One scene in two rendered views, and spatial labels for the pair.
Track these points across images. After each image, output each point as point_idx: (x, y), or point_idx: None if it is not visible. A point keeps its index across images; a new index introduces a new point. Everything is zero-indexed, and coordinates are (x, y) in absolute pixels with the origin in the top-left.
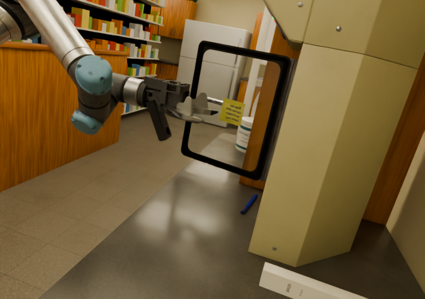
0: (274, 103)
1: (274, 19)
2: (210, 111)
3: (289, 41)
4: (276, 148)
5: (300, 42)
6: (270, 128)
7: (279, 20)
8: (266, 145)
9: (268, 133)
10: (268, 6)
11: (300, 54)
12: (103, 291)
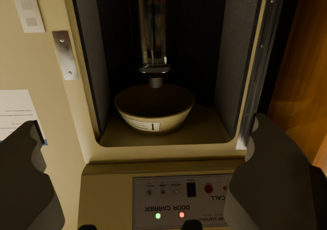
0: (270, 92)
1: (148, 212)
2: (252, 131)
3: (109, 174)
4: (56, 55)
5: (85, 166)
6: (278, 36)
7: (79, 198)
8: None
9: (283, 21)
10: (81, 221)
11: (105, 156)
12: None
